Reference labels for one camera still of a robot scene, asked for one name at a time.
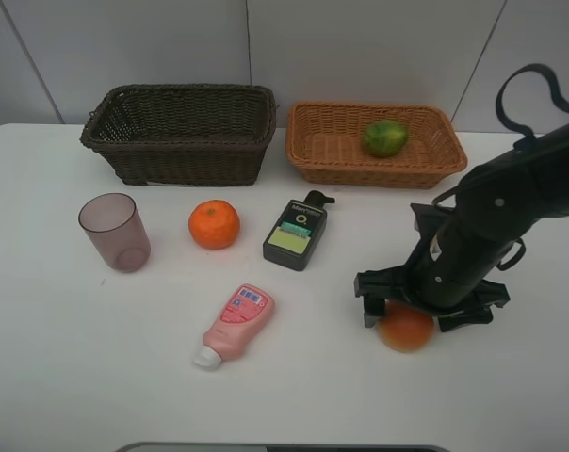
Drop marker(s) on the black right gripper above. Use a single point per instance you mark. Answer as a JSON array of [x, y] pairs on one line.
[[443, 276]]

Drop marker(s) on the red orange peach fruit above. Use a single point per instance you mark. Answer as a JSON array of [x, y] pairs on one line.
[[405, 329]]

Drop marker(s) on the black pump bottle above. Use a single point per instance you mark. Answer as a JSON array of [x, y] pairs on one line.
[[296, 233]]

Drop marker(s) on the green lime fruit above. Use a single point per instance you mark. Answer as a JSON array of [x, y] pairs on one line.
[[385, 138]]

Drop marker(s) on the translucent purple plastic cup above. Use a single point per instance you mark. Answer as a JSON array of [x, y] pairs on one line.
[[113, 225]]

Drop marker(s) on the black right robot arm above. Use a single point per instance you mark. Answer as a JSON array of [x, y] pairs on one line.
[[503, 198]]

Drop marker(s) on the pink squeeze bottle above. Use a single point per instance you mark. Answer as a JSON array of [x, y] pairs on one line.
[[242, 317]]

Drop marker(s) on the tan wicker basket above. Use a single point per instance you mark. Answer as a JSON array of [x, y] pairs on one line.
[[325, 144]]

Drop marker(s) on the orange mandarin fruit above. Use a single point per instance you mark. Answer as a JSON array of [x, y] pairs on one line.
[[214, 225]]

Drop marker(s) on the dark brown wicker basket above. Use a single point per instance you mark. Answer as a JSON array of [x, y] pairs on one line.
[[183, 134]]

